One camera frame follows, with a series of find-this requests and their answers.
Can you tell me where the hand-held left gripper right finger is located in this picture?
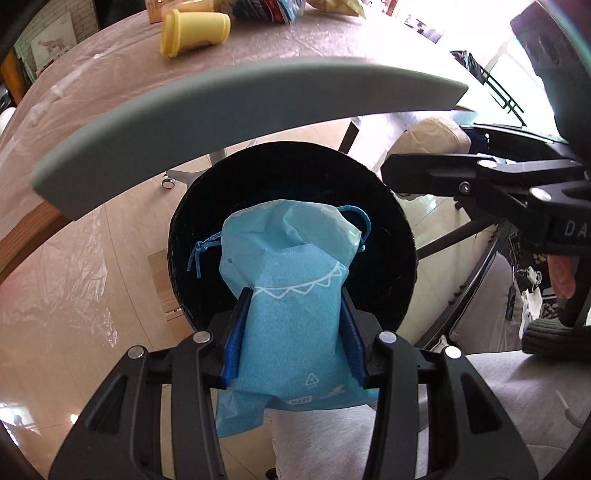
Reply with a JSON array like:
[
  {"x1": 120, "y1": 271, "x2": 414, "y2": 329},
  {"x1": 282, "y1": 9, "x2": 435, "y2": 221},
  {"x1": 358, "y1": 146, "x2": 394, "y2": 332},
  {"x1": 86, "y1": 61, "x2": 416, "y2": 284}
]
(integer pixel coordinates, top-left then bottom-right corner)
[{"x1": 341, "y1": 289, "x2": 539, "y2": 480}]

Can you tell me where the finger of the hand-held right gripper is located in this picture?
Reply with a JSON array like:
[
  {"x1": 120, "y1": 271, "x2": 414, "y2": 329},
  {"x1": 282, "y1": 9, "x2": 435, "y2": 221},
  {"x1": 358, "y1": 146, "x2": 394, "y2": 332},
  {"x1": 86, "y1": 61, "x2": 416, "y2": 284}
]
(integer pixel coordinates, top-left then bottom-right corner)
[
  {"x1": 380, "y1": 154, "x2": 575, "y2": 223},
  {"x1": 459, "y1": 124, "x2": 574, "y2": 160}
]

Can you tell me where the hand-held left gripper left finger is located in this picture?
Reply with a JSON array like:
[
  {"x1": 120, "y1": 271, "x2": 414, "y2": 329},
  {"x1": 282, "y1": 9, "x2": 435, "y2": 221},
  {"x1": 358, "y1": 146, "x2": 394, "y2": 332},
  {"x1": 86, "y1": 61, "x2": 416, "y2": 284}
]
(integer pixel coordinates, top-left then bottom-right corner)
[{"x1": 48, "y1": 287, "x2": 254, "y2": 480}]

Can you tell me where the blue drawstring bag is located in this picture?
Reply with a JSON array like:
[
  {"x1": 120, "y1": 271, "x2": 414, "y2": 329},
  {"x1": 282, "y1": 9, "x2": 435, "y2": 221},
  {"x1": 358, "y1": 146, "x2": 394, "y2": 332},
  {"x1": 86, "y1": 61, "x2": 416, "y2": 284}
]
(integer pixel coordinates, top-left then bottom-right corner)
[{"x1": 189, "y1": 198, "x2": 380, "y2": 439}]

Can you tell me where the black round bin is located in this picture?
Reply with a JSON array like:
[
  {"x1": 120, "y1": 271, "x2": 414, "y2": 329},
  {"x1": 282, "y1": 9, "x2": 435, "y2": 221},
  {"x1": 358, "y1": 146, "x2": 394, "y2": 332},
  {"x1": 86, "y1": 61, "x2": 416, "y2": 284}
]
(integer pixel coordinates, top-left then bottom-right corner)
[{"x1": 168, "y1": 141, "x2": 419, "y2": 346}]

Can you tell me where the person's right hand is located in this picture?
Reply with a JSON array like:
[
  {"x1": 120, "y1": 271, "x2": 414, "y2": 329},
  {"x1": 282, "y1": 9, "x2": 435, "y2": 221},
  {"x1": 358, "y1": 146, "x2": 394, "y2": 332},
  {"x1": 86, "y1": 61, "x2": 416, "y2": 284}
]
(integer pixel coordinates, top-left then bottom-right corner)
[{"x1": 549, "y1": 255, "x2": 577, "y2": 297}]

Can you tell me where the beige cushion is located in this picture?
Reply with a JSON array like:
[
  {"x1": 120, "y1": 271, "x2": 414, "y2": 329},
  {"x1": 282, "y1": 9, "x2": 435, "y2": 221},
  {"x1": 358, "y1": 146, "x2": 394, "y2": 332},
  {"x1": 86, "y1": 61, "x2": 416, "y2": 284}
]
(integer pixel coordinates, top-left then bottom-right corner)
[{"x1": 392, "y1": 117, "x2": 468, "y2": 161}]

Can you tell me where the black metal rack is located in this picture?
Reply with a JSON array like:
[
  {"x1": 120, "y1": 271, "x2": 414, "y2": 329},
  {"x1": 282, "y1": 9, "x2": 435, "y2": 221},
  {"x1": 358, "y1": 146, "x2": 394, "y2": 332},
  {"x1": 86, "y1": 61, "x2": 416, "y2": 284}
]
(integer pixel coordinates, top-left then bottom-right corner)
[{"x1": 450, "y1": 48, "x2": 526, "y2": 128}]

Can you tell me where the clear plastic table cover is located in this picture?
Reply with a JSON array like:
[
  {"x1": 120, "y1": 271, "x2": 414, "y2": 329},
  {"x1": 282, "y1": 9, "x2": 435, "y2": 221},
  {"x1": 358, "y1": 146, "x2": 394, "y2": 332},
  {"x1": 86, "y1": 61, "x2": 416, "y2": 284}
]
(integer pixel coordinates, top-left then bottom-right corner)
[{"x1": 0, "y1": 0, "x2": 462, "y2": 296}]

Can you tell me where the yellow snack packet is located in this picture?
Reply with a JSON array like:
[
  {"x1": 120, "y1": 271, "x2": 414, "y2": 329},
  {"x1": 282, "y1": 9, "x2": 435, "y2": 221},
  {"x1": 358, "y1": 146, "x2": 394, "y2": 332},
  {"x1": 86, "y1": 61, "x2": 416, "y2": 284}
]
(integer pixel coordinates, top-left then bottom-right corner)
[{"x1": 307, "y1": 0, "x2": 370, "y2": 20}]

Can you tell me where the grey bar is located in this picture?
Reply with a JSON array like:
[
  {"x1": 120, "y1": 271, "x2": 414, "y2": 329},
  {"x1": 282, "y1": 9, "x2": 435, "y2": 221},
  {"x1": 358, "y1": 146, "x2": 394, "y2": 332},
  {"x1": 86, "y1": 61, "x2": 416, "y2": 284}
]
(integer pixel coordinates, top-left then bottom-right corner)
[{"x1": 31, "y1": 56, "x2": 470, "y2": 223}]

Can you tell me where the yellow plastic cup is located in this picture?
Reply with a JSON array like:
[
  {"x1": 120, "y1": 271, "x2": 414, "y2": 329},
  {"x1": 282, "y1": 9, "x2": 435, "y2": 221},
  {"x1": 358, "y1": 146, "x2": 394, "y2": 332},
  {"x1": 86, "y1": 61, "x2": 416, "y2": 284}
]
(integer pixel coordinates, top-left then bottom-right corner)
[{"x1": 160, "y1": 9, "x2": 232, "y2": 59}]

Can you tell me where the framed dog picture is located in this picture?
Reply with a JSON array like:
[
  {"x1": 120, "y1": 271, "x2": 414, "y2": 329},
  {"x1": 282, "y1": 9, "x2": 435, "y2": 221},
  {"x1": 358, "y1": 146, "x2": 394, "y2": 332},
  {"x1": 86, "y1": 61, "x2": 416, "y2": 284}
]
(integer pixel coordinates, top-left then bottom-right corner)
[{"x1": 14, "y1": 11, "x2": 77, "y2": 77}]

